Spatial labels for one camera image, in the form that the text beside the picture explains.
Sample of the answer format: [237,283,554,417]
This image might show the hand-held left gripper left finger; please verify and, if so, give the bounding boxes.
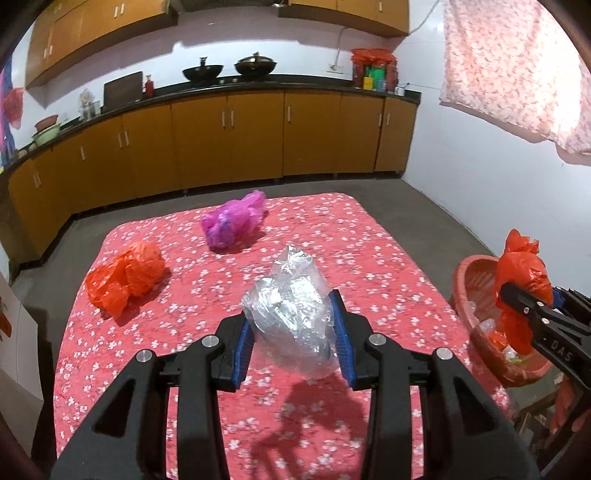
[50,310,256,480]

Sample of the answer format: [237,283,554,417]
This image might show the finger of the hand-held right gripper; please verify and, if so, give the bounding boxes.
[553,287,591,315]
[500,282,561,324]

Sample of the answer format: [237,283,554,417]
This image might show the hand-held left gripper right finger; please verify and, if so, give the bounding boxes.
[329,288,541,480]

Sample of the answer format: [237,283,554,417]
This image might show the red plastic basin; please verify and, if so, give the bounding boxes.
[451,254,559,388]

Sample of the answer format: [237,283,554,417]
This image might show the clear plastic bag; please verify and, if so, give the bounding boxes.
[240,244,345,379]

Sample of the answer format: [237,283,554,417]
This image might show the wooden chair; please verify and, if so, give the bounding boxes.
[510,378,591,476]

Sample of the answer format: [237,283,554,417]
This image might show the red floral tablecloth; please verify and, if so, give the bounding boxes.
[53,193,513,480]

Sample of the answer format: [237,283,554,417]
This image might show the purple plastic bag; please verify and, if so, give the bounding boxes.
[201,189,267,251]

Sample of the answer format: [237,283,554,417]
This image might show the orange wooden base cabinets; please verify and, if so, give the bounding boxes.
[7,90,419,266]

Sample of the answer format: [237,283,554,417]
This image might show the white cabinet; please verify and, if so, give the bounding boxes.
[0,272,44,416]

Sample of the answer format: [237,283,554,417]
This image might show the pink floral hanging cloth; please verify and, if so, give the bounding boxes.
[438,0,591,155]

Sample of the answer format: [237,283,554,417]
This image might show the black kitchen countertop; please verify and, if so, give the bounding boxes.
[0,76,423,174]

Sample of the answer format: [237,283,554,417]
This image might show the black wok with lid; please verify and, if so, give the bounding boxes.
[234,52,278,77]

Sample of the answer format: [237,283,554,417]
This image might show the dark brown cutting board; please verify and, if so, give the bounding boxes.
[102,71,145,112]

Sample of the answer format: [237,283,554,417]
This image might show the red plastic bag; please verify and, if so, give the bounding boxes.
[350,47,398,90]

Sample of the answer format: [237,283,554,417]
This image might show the clear glass jar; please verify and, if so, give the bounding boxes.
[78,89,98,121]

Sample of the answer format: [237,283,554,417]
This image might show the green bowl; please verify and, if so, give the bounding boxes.
[31,124,63,146]

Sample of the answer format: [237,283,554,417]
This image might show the red hanging bag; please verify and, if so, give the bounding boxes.
[2,87,25,130]

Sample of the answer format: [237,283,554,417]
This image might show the steel range hood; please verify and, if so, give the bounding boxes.
[172,0,289,11]

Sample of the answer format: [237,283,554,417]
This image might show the colourful wall poster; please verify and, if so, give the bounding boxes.
[0,65,17,167]

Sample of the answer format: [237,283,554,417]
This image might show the orange wooden wall cabinets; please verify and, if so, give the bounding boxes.
[25,0,411,88]

